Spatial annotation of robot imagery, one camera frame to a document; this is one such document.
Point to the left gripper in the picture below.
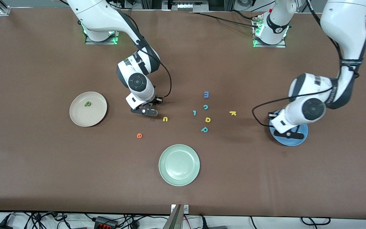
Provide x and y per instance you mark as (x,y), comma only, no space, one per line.
(270,117)

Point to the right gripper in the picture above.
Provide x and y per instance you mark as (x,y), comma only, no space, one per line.
(155,101)

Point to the yellow letter k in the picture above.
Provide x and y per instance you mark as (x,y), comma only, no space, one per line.
(233,113)

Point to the orange letter e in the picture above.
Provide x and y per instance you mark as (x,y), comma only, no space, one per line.
(139,135)

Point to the green letter p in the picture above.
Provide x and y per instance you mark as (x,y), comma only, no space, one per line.
(88,104)

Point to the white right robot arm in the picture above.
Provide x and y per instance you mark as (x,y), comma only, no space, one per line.
(97,16)

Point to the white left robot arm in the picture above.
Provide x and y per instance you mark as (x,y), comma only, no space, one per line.
(345,28)

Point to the blue round plate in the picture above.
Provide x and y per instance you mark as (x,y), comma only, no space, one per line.
(289,142)

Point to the blue letter m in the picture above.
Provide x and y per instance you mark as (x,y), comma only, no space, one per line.
(206,94)

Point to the teal letter p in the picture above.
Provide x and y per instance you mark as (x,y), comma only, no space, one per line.
(204,129)

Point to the pale green round plate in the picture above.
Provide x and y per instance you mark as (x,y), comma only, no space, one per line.
(179,165)

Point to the beige round plate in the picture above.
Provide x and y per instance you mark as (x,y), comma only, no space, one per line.
(87,116)

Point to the grey electronics box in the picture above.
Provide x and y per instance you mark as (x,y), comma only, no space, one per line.
(186,6)

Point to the black power strip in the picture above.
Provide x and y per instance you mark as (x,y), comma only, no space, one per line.
(102,220)

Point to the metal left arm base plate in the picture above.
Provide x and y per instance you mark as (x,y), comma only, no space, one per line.
(281,46)

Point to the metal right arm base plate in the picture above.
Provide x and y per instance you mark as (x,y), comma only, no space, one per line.
(91,42)

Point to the white pole bracket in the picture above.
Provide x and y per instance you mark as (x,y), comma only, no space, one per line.
(186,209)

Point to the grey camera mounting pole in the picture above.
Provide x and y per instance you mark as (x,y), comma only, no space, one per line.
(175,219)

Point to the aluminium frame profile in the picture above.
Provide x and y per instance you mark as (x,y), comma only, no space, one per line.
(4,10)

